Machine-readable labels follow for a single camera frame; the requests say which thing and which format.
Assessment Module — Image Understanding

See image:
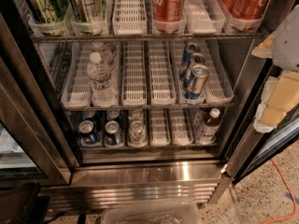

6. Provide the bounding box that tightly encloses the left rear pepsi can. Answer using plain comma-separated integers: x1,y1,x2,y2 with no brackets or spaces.
82,110,101,130

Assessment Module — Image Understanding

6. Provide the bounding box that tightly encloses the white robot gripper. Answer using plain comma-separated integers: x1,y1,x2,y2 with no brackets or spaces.
251,5,299,133

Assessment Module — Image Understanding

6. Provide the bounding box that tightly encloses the clear water bottle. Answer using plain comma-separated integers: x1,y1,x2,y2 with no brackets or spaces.
93,42,115,70
87,51,115,107

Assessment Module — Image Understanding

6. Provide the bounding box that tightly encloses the pepsi can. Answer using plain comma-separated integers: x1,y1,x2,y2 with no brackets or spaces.
82,110,101,130
105,121,123,147
78,120,100,146
107,110,121,123

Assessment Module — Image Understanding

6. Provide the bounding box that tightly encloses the silver rear soda can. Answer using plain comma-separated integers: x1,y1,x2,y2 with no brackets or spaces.
128,109,144,122

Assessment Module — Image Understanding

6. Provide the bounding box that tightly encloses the left front pepsi can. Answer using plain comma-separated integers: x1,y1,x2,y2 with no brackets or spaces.
78,120,100,146

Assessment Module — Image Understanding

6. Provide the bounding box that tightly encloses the silver front soda can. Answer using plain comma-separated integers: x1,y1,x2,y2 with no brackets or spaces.
129,120,147,147

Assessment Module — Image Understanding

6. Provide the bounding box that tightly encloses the centre coca-cola can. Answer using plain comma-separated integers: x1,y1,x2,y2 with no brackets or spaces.
152,0,185,22

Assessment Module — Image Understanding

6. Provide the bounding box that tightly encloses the stainless steel fridge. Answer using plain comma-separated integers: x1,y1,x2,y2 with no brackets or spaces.
0,0,298,214

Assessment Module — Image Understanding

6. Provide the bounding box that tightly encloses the silver soda can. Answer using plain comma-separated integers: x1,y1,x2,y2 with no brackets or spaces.
129,120,147,147
128,109,144,122

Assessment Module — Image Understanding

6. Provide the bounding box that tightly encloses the orange cable on floor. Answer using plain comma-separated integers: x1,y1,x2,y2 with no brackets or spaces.
261,158,299,224

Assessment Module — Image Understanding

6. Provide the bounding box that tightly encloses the brown tea bottle white cap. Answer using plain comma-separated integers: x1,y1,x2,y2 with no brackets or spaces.
197,108,221,144

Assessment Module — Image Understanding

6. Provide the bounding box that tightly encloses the front clear water bottle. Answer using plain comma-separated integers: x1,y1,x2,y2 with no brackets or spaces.
87,51,115,107

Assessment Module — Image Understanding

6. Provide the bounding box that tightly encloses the left green drink can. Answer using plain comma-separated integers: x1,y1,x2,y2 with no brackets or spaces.
25,0,68,24

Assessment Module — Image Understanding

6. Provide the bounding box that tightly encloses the rear clear water bottle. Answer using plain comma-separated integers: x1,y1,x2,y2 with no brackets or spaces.
93,42,115,70

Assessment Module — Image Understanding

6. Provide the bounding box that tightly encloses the green drink can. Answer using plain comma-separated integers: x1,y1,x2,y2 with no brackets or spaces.
69,0,106,23
25,0,68,24

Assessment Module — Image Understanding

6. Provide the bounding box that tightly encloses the red bull can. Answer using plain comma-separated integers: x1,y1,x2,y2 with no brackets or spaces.
183,52,206,90
185,64,209,100
179,42,200,80

